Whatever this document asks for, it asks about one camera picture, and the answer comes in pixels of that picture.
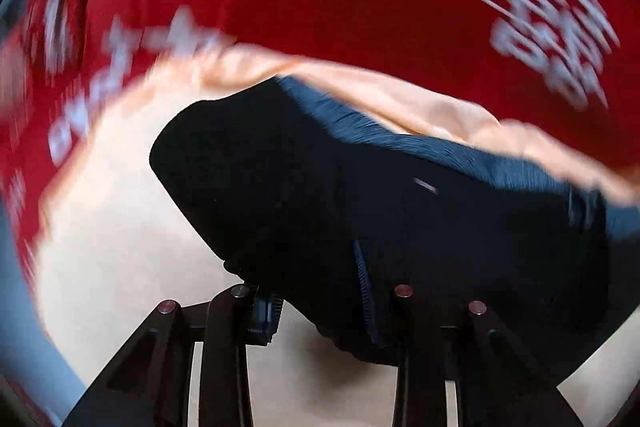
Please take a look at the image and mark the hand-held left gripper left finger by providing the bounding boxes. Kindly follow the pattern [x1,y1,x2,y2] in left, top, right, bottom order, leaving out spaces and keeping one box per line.
[62,284,286,427]

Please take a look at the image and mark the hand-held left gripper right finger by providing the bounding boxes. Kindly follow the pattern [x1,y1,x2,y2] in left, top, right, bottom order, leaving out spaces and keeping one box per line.
[390,284,586,427]

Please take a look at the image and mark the dark blue pants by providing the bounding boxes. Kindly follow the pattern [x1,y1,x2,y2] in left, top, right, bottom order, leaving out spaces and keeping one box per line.
[149,74,640,365]

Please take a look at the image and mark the peach bed sheet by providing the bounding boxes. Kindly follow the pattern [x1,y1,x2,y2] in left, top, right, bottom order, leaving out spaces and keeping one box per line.
[35,42,640,427]

